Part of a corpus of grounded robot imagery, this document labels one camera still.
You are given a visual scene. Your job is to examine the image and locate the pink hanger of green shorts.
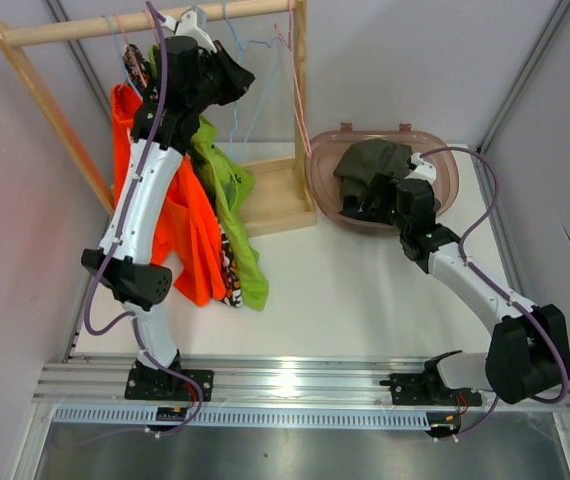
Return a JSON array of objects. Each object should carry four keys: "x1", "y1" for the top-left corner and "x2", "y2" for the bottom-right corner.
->
[{"x1": 145, "y1": 9, "x2": 165, "y2": 50}]

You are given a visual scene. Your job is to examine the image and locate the aluminium mounting rail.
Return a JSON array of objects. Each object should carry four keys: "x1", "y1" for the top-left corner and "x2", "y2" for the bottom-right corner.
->
[{"x1": 32, "y1": 352, "x2": 570, "y2": 416}]

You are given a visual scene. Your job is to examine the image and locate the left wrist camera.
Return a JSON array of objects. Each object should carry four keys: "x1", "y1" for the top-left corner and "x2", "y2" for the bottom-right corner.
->
[{"x1": 161, "y1": 6, "x2": 217, "y2": 53}]

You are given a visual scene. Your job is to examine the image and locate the olive green shorts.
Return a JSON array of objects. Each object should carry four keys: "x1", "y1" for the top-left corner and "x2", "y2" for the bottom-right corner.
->
[{"x1": 333, "y1": 138, "x2": 413, "y2": 199}]

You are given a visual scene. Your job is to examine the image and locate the white slotted cable duct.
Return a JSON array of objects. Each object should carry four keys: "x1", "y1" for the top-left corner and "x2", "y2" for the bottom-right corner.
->
[{"x1": 53, "y1": 404, "x2": 458, "y2": 431}]

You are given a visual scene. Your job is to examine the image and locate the lime green shorts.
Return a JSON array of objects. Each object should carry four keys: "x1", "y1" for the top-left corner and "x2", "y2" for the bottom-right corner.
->
[{"x1": 147, "y1": 44, "x2": 271, "y2": 313}]

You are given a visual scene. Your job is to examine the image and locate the patterned black orange shorts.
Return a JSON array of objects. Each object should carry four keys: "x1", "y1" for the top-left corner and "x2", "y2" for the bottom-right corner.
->
[{"x1": 148, "y1": 61, "x2": 243, "y2": 307}]

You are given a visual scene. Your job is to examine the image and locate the blue hanger of orange shorts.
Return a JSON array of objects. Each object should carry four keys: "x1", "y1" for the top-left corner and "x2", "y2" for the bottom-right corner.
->
[{"x1": 102, "y1": 15, "x2": 141, "y2": 98}]

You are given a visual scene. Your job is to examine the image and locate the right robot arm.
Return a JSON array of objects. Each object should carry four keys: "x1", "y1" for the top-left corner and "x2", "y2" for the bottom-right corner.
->
[{"x1": 358, "y1": 173, "x2": 570, "y2": 404}]

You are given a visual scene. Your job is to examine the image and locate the pink plastic basket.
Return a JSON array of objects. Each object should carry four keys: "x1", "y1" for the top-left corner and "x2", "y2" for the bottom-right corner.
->
[{"x1": 306, "y1": 123, "x2": 460, "y2": 236}]

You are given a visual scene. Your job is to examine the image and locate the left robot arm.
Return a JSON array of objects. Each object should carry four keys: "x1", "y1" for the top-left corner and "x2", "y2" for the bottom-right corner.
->
[{"x1": 81, "y1": 33, "x2": 254, "y2": 401}]

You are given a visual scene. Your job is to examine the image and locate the wooden clothes rack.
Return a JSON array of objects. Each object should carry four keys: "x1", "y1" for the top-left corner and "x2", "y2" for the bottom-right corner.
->
[{"x1": 0, "y1": 1, "x2": 317, "y2": 236}]

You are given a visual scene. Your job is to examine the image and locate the pink wire hanger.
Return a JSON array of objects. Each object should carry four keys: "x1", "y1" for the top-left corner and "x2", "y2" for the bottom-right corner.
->
[{"x1": 274, "y1": 0, "x2": 311, "y2": 157}]

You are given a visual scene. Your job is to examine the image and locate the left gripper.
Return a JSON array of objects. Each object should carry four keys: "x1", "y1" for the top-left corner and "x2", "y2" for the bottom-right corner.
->
[{"x1": 187, "y1": 40, "x2": 254, "y2": 114}]

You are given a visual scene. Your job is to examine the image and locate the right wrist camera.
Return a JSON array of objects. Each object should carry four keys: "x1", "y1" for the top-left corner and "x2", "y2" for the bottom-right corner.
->
[{"x1": 406, "y1": 152, "x2": 437, "y2": 185}]

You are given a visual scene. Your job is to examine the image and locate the navy blue shorts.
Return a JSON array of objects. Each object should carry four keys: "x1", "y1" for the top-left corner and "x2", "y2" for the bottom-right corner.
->
[{"x1": 339, "y1": 196, "x2": 394, "y2": 225}]

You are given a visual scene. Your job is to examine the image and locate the blue wire hanger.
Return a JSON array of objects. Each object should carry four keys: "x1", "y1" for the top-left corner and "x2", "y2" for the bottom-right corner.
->
[{"x1": 220, "y1": 0, "x2": 282, "y2": 161}]

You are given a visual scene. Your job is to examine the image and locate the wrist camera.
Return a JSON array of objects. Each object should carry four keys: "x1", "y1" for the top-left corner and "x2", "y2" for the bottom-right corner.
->
[
  {"x1": 161, "y1": 6, "x2": 217, "y2": 53},
  {"x1": 406, "y1": 152, "x2": 437, "y2": 185}
]

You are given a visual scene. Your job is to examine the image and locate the pink hanger of patterned shorts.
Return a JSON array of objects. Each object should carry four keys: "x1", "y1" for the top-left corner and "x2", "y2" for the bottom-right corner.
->
[{"x1": 114, "y1": 15, "x2": 152, "y2": 95}]

